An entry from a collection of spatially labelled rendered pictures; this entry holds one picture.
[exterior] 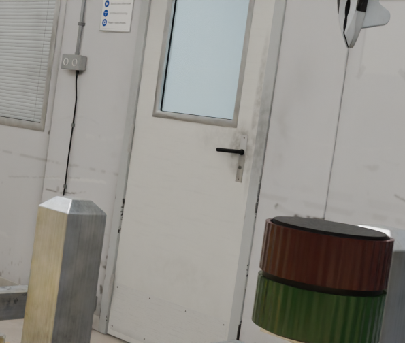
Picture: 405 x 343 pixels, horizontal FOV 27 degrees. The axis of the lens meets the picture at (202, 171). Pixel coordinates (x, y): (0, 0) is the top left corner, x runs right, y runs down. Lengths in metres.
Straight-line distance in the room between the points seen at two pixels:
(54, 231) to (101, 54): 4.18
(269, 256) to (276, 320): 0.03
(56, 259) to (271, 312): 0.24
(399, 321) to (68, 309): 0.26
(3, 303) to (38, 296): 0.33
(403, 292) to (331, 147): 3.22
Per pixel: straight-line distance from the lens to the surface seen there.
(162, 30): 4.44
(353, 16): 1.23
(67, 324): 0.61
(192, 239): 4.16
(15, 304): 0.95
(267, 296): 0.39
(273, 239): 0.39
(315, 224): 0.40
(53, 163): 5.01
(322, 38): 3.75
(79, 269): 0.60
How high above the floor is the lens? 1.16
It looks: 3 degrees down
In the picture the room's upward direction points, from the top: 8 degrees clockwise
